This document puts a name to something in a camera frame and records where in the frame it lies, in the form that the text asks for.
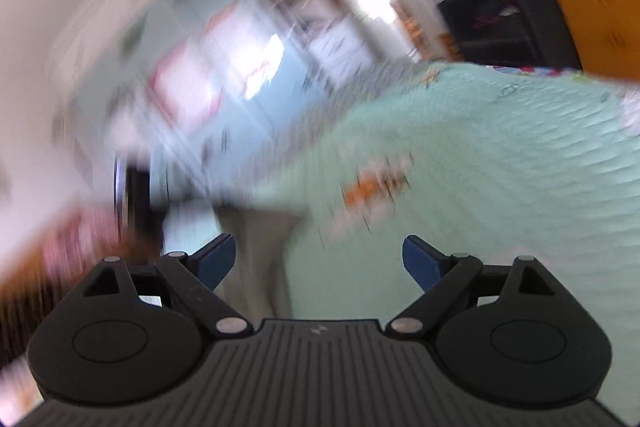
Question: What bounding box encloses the pink fuzzy blanket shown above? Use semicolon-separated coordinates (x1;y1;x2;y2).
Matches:
42;206;130;282

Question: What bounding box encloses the black chair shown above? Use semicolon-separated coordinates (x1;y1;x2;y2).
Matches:
437;0;582;69

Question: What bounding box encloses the grey t-shirt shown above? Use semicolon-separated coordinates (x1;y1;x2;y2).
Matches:
215;205;305;326

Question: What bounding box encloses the white sliding door wardrobe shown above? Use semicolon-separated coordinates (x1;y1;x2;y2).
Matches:
52;0;445;206

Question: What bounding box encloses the mint quilted bee bedspread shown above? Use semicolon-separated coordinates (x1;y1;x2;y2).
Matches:
159;60;640;408

